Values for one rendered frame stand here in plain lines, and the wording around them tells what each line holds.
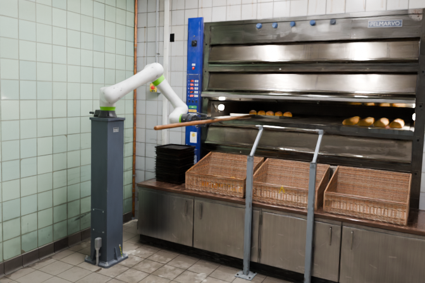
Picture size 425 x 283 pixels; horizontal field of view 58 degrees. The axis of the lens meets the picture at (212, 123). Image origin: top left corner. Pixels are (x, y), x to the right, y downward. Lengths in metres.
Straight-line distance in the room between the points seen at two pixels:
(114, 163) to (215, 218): 0.94
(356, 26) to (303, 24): 0.43
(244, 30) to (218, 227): 1.78
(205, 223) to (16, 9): 2.23
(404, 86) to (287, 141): 1.03
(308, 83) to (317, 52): 0.26
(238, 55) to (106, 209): 1.78
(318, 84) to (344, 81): 0.21
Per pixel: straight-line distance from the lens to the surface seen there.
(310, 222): 2.93
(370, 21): 3.41
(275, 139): 3.53
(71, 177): 3.73
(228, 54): 3.70
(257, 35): 3.62
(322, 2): 3.49
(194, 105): 3.81
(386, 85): 3.33
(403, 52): 3.34
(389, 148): 3.36
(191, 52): 3.86
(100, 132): 3.21
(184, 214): 3.40
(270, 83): 3.52
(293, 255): 3.12
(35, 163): 3.46
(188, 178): 3.39
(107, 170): 3.20
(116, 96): 3.05
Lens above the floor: 1.43
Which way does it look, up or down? 5 degrees down
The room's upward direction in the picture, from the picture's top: 2 degrees clockwise
